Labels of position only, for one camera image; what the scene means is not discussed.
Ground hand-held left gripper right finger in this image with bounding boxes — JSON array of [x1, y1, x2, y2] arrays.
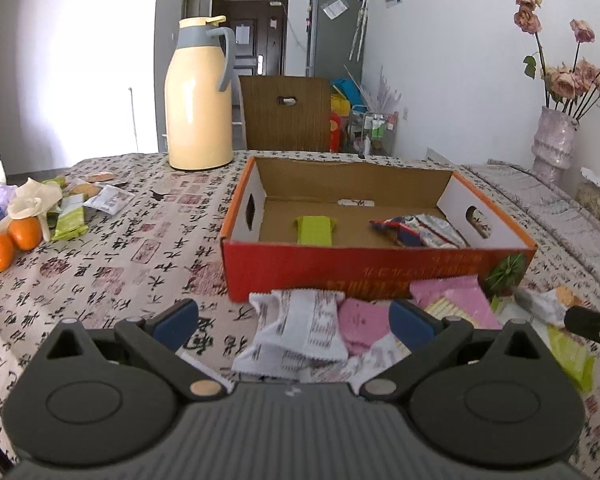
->
[[357, 299, 548, 403]]

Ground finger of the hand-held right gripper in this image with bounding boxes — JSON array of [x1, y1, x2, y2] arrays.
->
[[564, 295, 600, 356]]

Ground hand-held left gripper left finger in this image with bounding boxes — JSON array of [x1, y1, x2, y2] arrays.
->
[[42, 299, 231, 402]]

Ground white orange snack packet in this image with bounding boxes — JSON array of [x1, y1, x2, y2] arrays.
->
[[514, 285, 588, 326]]

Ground plain pink snack packet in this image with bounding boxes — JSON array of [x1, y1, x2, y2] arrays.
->
[[337, 298, 407, 361]]

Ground pink wafer packet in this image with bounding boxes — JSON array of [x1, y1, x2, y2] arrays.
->
[[409, 276, 504, 332]]

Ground orange cardboard box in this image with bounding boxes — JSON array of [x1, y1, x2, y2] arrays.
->
[[220, 156, 538, 303]]

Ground red blue snack packet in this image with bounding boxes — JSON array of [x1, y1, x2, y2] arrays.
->
[[369, 213, 470, 249]]

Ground white printed snack packet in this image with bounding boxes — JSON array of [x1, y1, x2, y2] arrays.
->
[[231, 289, 352, 379]]

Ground green snack packet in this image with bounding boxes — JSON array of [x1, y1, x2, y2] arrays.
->
[[51, 195, 89, 242], [546, 325, 599, 394], [294, 215, 337, 247]]

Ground grey quilted cloth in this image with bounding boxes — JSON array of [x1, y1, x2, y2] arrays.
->
[[462, 158, 600, 286]]

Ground white sachet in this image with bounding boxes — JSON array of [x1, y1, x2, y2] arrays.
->
[[82, 184, 134, 216]]

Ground cookie packet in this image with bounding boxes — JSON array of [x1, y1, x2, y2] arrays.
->
[[66, 182, 102, 200]]

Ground pale pink vase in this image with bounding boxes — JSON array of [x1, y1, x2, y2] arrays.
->
[[531, 105, 580, 187]]

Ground cream crumpled tissue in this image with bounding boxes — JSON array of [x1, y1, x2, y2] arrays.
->
[[7, 177, 64, 242]]

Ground cream yellow thermos jug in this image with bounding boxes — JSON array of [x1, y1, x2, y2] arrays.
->
[[163, 15, 237, 171]]

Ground brown chair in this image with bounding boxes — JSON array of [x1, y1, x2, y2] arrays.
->
[[237, 75, 332, 152]]

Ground dried pink roses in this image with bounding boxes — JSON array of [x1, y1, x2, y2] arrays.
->
[[511, 0, 600, 128]]

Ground grey refrigerator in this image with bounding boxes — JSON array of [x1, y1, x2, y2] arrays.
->
[[307, 0, 367, 83]]

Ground dark wooden door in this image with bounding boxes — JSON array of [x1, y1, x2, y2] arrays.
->
[[211, 0, 289, 77]]

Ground white umbrella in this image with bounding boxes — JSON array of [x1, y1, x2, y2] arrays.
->
[[348, 0, 369, 62]]

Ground wire storage cart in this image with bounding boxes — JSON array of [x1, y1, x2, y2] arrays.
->
[[348, 105, 399, 156]]

